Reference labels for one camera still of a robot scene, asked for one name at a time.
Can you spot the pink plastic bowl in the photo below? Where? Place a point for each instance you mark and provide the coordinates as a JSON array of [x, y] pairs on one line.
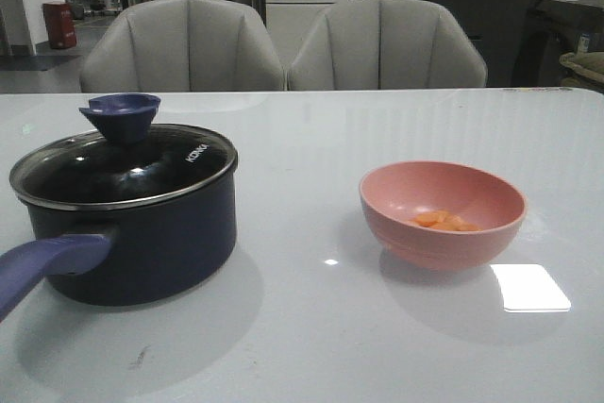
[[393, 194]]

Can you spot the beige cushion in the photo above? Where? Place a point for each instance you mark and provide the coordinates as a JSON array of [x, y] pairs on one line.
[[583, 70]]

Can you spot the dark blue saucepan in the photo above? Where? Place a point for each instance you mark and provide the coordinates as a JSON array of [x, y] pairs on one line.
[[124, 257]]

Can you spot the right grey upholstered chair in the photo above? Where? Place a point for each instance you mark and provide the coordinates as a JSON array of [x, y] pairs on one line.
[[365, 45]]

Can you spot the red trash bin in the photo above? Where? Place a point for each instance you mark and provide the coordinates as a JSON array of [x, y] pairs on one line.
[[59, 25]]

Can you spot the glass pot lid blue knob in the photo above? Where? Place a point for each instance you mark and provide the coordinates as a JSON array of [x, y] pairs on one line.
[[127, 161]]

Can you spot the grey upholstered chair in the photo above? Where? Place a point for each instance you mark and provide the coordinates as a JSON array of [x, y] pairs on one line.
[[184, 46], [365, 45]]

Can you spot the dark glass side table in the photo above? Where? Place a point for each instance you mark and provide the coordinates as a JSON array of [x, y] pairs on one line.
[[553, 28]]

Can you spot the left grey upholstered chair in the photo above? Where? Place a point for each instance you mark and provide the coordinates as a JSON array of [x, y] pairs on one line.
[[184, 46]]

